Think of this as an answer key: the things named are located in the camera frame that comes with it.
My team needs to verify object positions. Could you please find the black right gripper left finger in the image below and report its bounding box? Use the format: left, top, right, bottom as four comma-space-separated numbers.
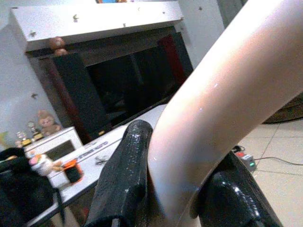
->
84, 119, 154, 227

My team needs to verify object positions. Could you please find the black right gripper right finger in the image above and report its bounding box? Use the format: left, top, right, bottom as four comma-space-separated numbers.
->
195, 151, 282, 227

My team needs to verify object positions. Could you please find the white broom handle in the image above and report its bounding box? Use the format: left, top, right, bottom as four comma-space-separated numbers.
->
147, 0, 303, 227

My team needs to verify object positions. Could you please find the white low tv cabinet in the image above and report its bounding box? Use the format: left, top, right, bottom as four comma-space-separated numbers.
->
23, 104, 169, 227

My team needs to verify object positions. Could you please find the power strip with green light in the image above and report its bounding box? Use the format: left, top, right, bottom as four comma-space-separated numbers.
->
232, 145, 258, 173

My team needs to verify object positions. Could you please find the black cup with orange rim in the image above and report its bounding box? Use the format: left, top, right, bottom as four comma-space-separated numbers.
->
62, 159, 85, 184

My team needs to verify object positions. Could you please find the white box with window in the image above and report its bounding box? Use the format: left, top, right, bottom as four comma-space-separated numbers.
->
23, 126, 85, 166

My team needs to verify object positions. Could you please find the brown teddy bear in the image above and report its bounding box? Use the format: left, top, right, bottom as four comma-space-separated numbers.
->
37, 110, 62, 137

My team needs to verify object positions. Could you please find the black television screen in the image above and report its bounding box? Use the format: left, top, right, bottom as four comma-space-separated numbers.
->
85, 46, 180, 121

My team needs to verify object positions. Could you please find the black bag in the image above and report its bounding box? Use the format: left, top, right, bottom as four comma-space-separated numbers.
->
0, 147, 66, 227

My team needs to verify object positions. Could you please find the dark red speaker panel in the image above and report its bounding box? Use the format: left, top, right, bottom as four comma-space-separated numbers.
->
157, 34, 187, 82

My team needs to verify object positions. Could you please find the small brown plush toy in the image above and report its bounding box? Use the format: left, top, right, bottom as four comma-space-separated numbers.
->
49, 36, 68, 57

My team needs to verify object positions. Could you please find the grey power cable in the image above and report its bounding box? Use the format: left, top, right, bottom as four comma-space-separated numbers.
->
253, 156, 303, 166

